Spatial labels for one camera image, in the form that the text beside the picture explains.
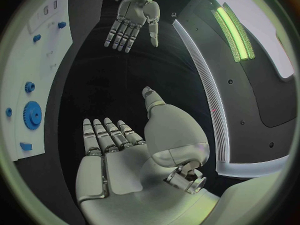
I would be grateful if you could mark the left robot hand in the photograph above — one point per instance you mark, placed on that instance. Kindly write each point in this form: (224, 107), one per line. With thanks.
(133, 9)

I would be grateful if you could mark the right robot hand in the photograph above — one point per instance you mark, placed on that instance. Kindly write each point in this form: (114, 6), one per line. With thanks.
(131, 172)

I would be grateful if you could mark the blue block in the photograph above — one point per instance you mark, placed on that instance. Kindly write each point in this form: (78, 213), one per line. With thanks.
(62, 25)
(25, 146)

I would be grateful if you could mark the small blue gear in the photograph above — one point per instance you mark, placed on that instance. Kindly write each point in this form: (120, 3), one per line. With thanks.
(29, 87)

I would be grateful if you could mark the white task board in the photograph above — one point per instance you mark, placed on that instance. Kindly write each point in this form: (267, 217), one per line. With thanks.
(30, 63)

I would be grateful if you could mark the glowing light bar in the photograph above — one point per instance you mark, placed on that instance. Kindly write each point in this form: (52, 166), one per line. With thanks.
(232, 33)

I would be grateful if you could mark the large blue gear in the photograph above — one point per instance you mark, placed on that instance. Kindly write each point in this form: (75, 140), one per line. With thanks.
(31, 120)

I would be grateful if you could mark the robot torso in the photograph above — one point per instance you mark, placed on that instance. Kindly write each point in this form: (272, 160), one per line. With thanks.
(246, 101)

